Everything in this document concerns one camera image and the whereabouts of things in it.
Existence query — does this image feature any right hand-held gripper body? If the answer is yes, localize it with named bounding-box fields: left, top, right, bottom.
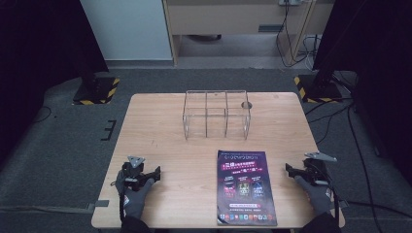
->
left=302, top=151, right=338, bottom=186

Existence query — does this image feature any white panel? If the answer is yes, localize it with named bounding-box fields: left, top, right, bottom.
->
left=79, top=0, right=174, bottom=62

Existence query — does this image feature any person's left hand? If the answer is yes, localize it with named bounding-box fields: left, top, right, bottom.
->
left=115, top=169, right=156, bottom=221

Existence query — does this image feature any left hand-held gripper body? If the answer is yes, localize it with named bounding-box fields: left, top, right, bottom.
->
left=120, top=155, right=148, bottom=192

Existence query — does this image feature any person's right hand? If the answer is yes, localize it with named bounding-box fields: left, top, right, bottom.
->
left=293, top=175, right=333, bottom=217

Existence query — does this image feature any light wooden desk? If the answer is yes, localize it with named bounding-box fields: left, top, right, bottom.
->
left=160, top=0, right=335, bottom=68

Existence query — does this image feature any clear acrylic organizer rack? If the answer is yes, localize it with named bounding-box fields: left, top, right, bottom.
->
left=182, top=89, right=253, bottom=141

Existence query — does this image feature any grey tape strip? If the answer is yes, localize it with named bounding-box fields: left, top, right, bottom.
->
left=86, top=199, right=111, bottom=212

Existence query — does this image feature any black hanging cable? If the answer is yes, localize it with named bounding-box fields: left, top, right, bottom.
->
left=275, top=2, right=317, bottom=69

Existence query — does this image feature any striped black stand base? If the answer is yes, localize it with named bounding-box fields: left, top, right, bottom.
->
left=292, top=73, right=344, bottom=105
left=72, top=76, right=121, bottom=106

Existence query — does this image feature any black curtain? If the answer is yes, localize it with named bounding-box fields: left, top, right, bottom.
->
left=312, top=0, right=412, bottom=178
left=0, top=0, right=110, bottom=164

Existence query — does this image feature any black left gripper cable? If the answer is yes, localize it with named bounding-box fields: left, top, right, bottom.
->
left=118, top=188, right=127, bottom=225

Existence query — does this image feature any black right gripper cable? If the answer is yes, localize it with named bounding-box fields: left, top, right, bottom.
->
left=326, top=174, right=342, bottom=226

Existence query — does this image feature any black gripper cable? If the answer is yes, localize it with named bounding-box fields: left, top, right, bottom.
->
left=118, top=188, right=127, bottom=225
left=326, top=174, right=342, bottom=226

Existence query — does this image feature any purple magazine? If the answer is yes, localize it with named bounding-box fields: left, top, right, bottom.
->
left=216, top=149, right=279, bottom=227

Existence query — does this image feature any black floor cable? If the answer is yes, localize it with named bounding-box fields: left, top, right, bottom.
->
left=304, top=96, right=412, bottom=216

